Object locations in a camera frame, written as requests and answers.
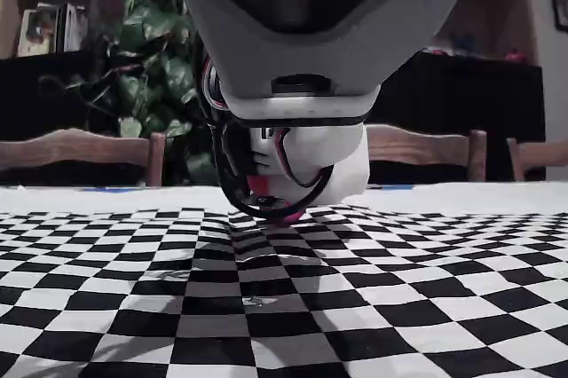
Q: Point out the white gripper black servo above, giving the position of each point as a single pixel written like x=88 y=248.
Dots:
x=343 y=169

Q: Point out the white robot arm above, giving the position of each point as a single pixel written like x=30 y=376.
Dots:
x=248 y=41

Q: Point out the brown wooden chair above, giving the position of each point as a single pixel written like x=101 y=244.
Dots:
x=89 y=147
x=546 y=156
x=421 y=147

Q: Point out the black sideboard cabinet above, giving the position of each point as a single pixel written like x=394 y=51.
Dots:
x=466 y=98

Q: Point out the small pink object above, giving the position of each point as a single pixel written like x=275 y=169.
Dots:
x=515 y=57

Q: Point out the white sheet with checkerboard print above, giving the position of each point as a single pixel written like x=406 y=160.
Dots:
x=133 y=236

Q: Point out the green leafy houseplant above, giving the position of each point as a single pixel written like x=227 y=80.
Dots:
x=151 y=27

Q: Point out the small framed photo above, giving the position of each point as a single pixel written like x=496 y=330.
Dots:
x=37 y=32

